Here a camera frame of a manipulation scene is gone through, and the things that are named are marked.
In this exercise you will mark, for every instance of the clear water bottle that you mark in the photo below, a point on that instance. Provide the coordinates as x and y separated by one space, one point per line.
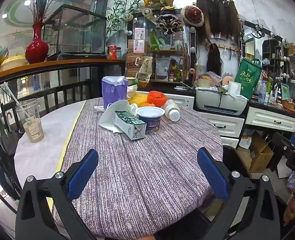
262 93

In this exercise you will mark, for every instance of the yellow plastic basin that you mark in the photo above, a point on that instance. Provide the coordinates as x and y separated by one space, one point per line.
13 63

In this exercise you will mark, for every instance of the green tote bag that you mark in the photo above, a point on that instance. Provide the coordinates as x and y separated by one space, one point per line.
247 80

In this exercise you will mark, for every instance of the green leafy plant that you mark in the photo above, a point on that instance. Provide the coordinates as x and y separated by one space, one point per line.
120 12

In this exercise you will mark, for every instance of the glass and mesh cage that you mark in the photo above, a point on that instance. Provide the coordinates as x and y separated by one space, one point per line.
75 35

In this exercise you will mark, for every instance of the dried branches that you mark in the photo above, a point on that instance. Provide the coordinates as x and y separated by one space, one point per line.
41 7

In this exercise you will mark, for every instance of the white drinking straw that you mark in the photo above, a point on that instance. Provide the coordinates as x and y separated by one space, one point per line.
12 93

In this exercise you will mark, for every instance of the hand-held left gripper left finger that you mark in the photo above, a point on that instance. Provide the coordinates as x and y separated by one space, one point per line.
83 173

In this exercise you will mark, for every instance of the white printer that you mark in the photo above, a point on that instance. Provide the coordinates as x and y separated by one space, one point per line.
212 102

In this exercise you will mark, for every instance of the white desk drawer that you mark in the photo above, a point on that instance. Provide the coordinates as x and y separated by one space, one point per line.
270 118

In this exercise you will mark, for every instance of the blue yogurt cup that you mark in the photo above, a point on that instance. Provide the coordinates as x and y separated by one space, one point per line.
150 122

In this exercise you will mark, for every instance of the cream bowl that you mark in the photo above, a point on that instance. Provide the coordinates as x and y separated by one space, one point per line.
131 80

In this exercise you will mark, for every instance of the row of hanging brown wigs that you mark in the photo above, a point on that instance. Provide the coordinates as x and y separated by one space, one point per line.
217 15

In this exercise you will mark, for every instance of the white paper napkin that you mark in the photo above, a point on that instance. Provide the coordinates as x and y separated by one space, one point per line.
107 120

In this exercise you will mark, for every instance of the green milk carton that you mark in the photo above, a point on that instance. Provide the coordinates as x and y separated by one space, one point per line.
130 126

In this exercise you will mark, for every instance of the row of cosmetic bottles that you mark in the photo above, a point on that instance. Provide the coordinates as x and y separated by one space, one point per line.
273 92

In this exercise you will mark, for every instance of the red ceramic vase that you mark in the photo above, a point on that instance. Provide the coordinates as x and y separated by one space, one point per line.
37 47

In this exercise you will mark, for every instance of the wooden ledge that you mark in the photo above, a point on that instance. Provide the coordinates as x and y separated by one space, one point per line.
50 65

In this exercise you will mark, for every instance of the lion mask ornament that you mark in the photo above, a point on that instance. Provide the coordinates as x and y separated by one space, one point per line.
169 23

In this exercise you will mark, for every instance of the small white tissue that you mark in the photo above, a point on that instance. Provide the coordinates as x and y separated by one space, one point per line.
98 108

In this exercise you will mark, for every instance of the small jar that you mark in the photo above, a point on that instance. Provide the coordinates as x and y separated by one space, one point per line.
119 53

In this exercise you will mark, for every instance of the black hanging wig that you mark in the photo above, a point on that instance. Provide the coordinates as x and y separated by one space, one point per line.
214 60

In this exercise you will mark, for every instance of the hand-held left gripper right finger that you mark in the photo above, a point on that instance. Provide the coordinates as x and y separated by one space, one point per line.
212 175

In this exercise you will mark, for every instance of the cardboard box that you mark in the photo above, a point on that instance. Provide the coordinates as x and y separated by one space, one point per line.
261 155

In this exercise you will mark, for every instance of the stack of brown boxes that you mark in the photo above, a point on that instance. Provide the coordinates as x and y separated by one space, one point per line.
132 65

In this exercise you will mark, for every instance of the pink round roll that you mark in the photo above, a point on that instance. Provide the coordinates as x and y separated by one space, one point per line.
228 81

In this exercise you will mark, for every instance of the white table cover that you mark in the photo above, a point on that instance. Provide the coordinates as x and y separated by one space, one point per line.
45 135

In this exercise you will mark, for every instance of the black trash bin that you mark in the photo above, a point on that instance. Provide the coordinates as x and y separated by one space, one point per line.
233 157

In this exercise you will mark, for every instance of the orange cup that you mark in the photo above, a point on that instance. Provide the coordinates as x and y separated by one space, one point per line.
143 83

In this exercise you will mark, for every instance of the black framed vanity mirror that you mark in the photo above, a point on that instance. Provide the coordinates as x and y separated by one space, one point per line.
150 22

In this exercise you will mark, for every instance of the white drawer cabinet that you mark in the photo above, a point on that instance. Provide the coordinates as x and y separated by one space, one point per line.
225 125

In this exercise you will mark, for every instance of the orange peel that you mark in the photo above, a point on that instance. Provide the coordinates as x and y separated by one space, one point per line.
147 104

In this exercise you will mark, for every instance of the purple tissue pack bag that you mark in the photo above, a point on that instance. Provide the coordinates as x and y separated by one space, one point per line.
113 92

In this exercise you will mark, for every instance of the black wooden railing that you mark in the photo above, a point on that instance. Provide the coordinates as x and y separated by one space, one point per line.
62 92

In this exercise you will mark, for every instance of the white plastic wrapper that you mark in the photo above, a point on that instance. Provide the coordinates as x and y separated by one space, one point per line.
132 91

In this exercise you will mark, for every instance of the red tin can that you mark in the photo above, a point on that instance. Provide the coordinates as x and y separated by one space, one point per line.
113 52

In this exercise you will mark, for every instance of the wooden shelf rack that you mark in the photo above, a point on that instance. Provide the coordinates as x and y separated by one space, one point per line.
185 65

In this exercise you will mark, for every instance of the orange foam net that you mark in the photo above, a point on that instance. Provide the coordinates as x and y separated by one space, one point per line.
157 97

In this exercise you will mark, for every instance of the red embroidered hat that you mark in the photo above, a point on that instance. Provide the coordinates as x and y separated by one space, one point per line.
193 15

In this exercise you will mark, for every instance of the white plastic bottle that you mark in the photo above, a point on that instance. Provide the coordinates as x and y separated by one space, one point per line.
172 110

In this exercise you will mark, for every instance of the beige snack pouch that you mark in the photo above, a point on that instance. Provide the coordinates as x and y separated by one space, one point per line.
145 67

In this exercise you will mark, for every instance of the clear plastic milk tea cup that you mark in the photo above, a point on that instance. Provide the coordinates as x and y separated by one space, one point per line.
32 125

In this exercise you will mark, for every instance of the teal framed picture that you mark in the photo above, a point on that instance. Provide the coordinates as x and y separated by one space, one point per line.
285 91

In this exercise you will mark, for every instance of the yellow foam net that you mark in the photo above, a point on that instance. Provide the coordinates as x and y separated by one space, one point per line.
137 97

